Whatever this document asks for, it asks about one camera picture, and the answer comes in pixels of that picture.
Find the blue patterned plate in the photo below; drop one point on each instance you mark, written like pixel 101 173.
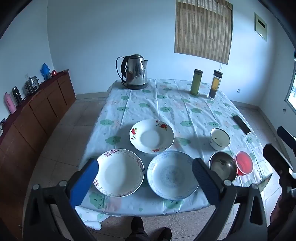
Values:
pixel 171 173

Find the green cloud print tablecloth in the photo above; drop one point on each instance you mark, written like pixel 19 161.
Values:
pixel 166 111

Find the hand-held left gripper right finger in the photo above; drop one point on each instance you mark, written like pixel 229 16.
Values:
pixel 205 183

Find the window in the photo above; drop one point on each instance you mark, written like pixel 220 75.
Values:
pixel 291 88

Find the stainless steel bowl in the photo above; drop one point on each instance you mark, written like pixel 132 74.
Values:
pixel 223 165

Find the black remote control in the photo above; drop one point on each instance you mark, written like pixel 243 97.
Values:
pixel 241 124

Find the steel pressure cooker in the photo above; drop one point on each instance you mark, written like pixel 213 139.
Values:
pixel 31 85

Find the white plate with red flowers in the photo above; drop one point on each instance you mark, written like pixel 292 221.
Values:
pixel 150 136

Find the brown wooden sideboard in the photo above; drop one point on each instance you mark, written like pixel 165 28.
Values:
pixel 34 115

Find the red plastic bowl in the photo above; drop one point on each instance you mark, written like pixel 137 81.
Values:
pixel 244 162

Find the blue plastic jug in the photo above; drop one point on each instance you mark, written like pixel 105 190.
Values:
pixel 45 70

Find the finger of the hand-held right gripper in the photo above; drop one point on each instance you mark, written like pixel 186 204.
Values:
pixel 288 134
pixel 275 157

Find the white plate with purple rim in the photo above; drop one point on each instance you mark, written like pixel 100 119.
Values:
pixel 120 172

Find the small red object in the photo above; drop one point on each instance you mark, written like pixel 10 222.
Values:
pixel 54 73

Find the clear tea bottle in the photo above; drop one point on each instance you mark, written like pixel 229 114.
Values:
pixel 215 85

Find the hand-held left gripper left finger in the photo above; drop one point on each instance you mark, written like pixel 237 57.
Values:
pixel 85 180

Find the person's dark shoe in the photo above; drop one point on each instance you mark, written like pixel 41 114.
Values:
pixel 137 226
pixel 164 234

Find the black thermos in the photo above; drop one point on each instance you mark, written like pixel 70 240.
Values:
pixel 17 95

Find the green bottle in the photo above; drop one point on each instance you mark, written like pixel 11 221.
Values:
pixel 196 82

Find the person's right forearm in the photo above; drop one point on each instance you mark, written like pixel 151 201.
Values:
pixel 279 215

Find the white enamel bowl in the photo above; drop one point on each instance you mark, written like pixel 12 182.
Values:
pixel 219 139

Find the white wall panel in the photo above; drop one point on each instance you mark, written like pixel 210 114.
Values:
pixel 260 25

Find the pink thermos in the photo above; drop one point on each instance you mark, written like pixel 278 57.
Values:
pixel 10 103

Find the stainless steel electric kettle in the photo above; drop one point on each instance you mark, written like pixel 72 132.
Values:
pixel 136 71

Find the striped window blind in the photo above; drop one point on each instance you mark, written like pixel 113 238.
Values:
pixel 203 27

